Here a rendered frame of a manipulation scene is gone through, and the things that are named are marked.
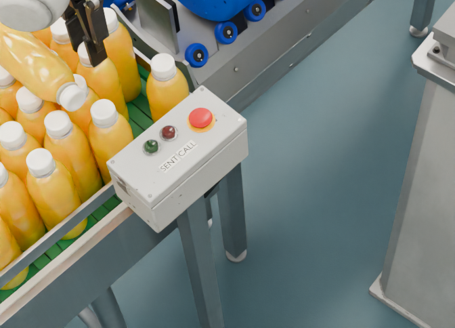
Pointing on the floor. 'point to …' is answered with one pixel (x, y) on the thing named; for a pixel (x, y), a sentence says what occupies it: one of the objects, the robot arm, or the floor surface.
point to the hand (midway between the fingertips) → (86, 41)
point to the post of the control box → (201, 263)
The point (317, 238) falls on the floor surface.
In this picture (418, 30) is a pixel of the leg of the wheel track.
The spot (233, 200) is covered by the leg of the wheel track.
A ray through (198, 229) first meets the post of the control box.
